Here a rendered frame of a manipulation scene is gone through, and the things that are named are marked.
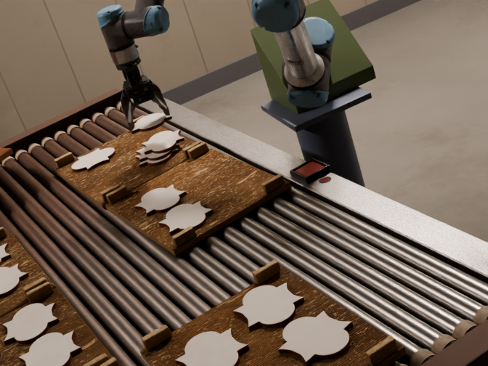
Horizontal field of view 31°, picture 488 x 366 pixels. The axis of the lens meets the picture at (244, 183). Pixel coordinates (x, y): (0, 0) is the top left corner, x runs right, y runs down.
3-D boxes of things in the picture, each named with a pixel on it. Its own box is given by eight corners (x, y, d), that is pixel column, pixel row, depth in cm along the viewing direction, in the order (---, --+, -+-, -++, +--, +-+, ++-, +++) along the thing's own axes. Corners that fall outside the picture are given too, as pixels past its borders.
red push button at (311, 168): (314, 165, 228) (312, 160, 227) (327, 171, 223) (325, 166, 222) (295, 175, 226) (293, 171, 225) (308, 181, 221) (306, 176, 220)
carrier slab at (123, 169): (150, 124, 287) (149, 120, 286) (209, 152, 253) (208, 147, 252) (55, 173, 275) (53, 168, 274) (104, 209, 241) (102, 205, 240)
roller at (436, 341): (92, 127, 315) (87, 115, 313) (475, 362, 152) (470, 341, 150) (80, 133, 313) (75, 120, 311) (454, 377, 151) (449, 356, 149)
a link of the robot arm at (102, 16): (115, 11, 232) (88, 16, 235) (129, 49, 237) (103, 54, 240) (128, 1, 238) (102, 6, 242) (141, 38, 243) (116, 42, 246)
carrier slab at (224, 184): (210, 152, 253) (209, 147, 252) (291, 186, 220) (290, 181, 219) (107, 209, 240) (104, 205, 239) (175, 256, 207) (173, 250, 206)
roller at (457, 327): (104, 121, 317) (99, 109, 314) (496, 348, 154) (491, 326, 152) (92, 127, 315) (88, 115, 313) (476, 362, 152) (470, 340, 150)
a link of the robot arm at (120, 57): (107, 48, 245) (134, 37, 246) (112, 62, 247) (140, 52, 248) (110, 54, 238) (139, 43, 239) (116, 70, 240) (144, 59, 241)
